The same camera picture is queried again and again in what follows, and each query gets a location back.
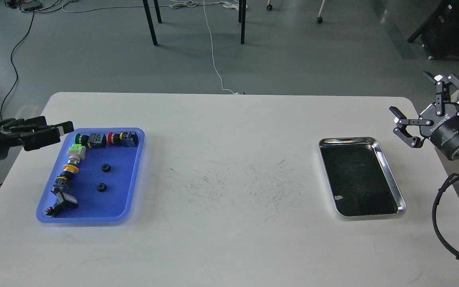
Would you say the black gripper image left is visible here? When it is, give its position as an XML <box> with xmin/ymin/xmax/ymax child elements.
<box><xmin>0</xmin><ymin>116</ymin><xmax>74</xmax><ymax>161</ymax></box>

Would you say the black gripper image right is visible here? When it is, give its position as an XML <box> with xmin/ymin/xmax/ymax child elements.
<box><xmin>388</xmin><ymin>71</ymin><xmax>459</xmax><ymax>160</ymax></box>

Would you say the black gear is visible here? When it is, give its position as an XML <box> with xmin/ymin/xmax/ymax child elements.
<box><xmin>101</xmin><ymin>163</ymin><xmax>111</xmax><ymax>173</ymax></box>
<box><xmin>96</xmin><ymin>182</ymin><xmax>107</xmax><ymax>192</ymax></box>

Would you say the silver metal tray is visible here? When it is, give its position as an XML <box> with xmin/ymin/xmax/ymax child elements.
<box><xmin>318</xmin><ymin>137</ymin><xmax>407</xmax><ymax>220</ymax></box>

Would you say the blue plastic tray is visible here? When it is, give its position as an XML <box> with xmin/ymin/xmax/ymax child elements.
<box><xmin>36</xmin><ymin>128</ymin><xmax>145</xmax><ymax>224</ymax></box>

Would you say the black cabinet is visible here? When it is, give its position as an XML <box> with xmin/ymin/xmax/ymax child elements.
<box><xmin>407</xmin><ymin>0</ymin><xmax>459</xmax><ymax>61</ymax></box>

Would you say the black table leg left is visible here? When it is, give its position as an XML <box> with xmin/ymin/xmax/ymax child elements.
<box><xmin>142</xmin><ymin>0</ymin><xmax>162</xmax><ymax>47</ymax></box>

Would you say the black table leg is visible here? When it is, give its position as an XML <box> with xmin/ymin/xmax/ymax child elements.
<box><xmin>142</xmin><ymin>0</ymin><xmax>162</xmax><ymax>47</ymax></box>
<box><xmin>237</xmin><ymin>0</ymin><xmax>247</xmax><ymax>44</ymax></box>

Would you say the black table leg right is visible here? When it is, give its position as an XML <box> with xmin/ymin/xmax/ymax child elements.
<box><xmin>237</xmin><ymin>0</ymin><xmax>247</xmax><ymax>44</ymax></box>

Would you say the green white connector switch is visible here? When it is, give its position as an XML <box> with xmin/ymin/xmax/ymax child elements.
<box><xmin>67</xmin><ymin>143</ymin><xmax>86</xmax><ymax>166</ymax></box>

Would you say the yellow ring push button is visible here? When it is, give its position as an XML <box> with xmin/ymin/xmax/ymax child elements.
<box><xmin>51</xmin><ymin>163</ymin><xmax>79</xmax><ymax>195</ymax></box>

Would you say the green push button switch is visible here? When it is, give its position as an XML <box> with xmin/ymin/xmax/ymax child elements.
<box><xmin>74</xmin><ymin>133</ymin><xmax>107</xmax><ymax>149</ymax></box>

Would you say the black white switch block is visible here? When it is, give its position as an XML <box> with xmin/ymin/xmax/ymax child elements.
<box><xmin>44</xmin><ymin>192</ymin><xmax>78</xmax><ymax>217</ymax></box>

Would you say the red push button switch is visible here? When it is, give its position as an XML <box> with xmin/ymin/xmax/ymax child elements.
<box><xmin>107</xmin><ymin>131</ymin><xmax>139</xmax><ymax>147</ymax></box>

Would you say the black floor cable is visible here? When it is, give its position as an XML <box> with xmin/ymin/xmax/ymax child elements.
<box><xmin>0</xmin><ymin>0</ymin><xmax>75</xmax><ymax>209</ymax></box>

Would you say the white floor cable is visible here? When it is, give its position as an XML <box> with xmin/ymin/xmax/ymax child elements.
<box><xmin>169</xmin><ymin>0</ymin><xmax>248</xmax><ymax>95</ymax></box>

